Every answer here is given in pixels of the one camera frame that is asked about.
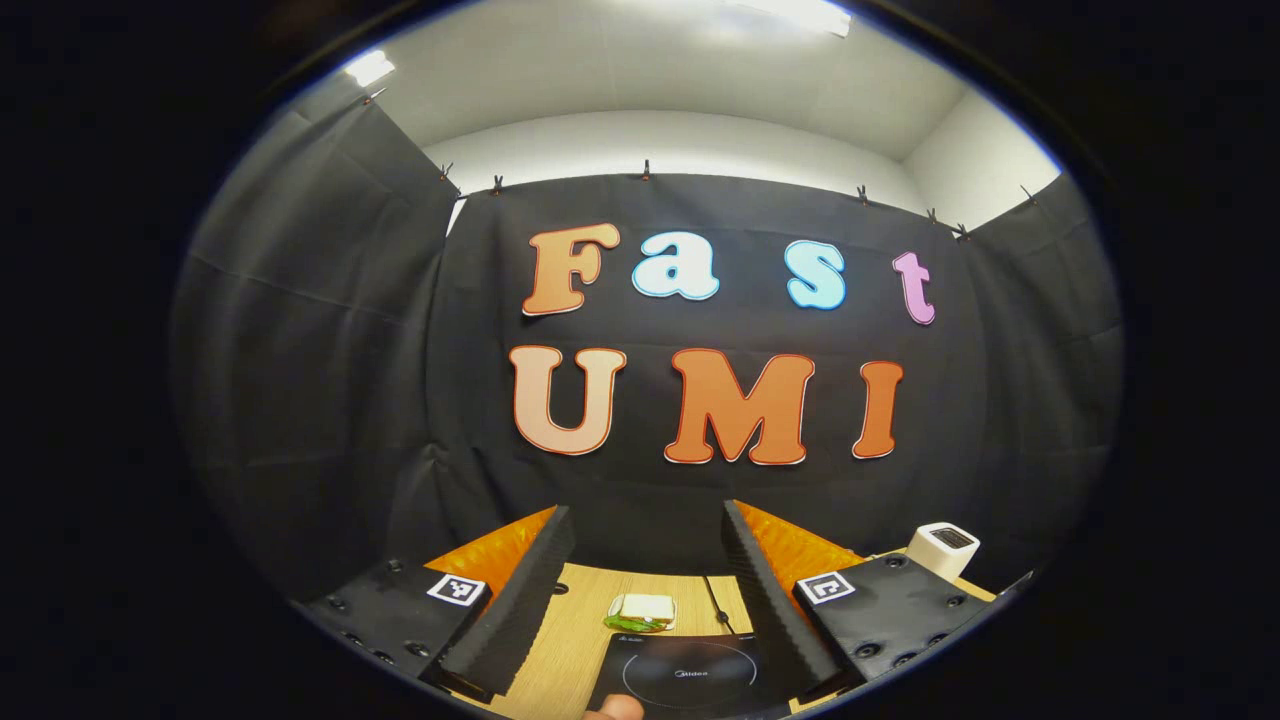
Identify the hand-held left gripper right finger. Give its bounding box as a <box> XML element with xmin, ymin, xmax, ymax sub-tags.
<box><xmin>722</xmin><ymin>498</ymin><xmax>1006</xmax><ymax>706</ymax></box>

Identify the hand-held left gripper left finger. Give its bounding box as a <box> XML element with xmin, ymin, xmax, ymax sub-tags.
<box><xmin>298</xmin><ymin>504</ymin><xmax>578</xmax><ymax>705</ymax></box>

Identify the black induction cooktop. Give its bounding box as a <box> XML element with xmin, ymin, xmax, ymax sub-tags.
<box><xmin>585</xmin><ymin>630</ymin><xmax>801</xmax><ymax>720</ymax></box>

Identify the sandwich with lettuce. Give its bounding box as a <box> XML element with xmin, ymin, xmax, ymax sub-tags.
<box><xmin>603</xmin><ymin>593</ymin><xmax>678</xmax><ymax>634</ymax></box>

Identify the white toaster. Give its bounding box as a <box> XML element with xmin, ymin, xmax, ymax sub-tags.
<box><xmin>906</xmin><ymin>521</ymin><xmax>982</xmax><ymax>583</ymax></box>

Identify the black backdrop cloth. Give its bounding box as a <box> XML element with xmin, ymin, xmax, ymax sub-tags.
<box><xmin>170</xmin><ymin>95</ymin><xmax>1126</xmax><ymax>606</ymax></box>

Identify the row of black cloth clips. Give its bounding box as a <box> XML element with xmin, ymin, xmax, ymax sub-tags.
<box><xmin>362</xmin><ymin>88</ymin><xmax>1037</xmax><ymax>243</ymax></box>

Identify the ceiling light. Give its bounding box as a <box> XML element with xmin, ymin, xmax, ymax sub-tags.
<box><xmin>343</xmin><ymin>50</ymin><xmax>397</xmax><ymax>89</ymax></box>
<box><xmin>725</xmin><ymin>0</ymin><xmax>853</xmax><ymax>39</ymax></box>

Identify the black power cable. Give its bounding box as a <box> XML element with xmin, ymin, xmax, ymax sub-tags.
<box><xmin>703</xmin><ymin>575</ymin><xmax>736</xmax><ymax>637</ymax></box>

